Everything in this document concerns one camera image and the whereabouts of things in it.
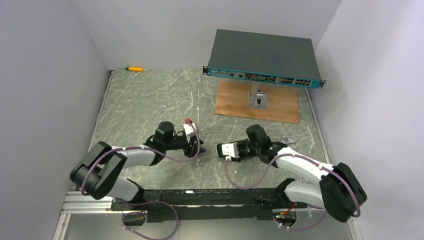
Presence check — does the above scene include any black umbrella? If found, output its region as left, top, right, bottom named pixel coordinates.
left=216, top=143, right=226, bottom=161

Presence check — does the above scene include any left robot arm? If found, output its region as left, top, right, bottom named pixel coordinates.
left=69, top=118, right=206, bottom=204

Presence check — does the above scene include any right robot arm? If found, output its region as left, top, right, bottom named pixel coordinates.
left=222, top=124, right=368, bottom=223

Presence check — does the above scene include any plywood board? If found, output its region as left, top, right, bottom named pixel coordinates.
left=214, top=81, right=301, bottom=124

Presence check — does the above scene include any orange utility knife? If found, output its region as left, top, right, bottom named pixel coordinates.
left=125, top=67, right=144, bottom=72

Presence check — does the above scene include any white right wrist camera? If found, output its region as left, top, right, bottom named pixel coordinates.
left=221, top=142, right=240, bottom=162

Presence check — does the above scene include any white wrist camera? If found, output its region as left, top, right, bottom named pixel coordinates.
left=183, top=117, right=198, bottom=138
left=221, top=142, right=240, bottom=162

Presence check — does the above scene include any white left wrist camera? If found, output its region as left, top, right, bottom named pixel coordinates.
left=183, top=117, right=198, bottom=138

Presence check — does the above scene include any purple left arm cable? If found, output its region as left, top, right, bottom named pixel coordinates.
left=80, top=122, right=203, bottom=240

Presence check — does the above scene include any red handled adjustable wrench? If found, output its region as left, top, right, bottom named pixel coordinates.
left=253, top=135, right=297, bottom=164

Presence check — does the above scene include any metal switch stand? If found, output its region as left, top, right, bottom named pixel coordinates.
left=248, top=81, right=268, bottom=109

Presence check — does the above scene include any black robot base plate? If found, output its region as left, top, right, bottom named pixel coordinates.
left=111, top=188, right=306, bottom=223

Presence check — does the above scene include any grey network switch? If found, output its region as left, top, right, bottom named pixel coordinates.
left=202, top=29, right=326, bottom=89

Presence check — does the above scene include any aluminium frame rail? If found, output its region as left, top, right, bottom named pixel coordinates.
left=61, top=191, right=113, bottom=214

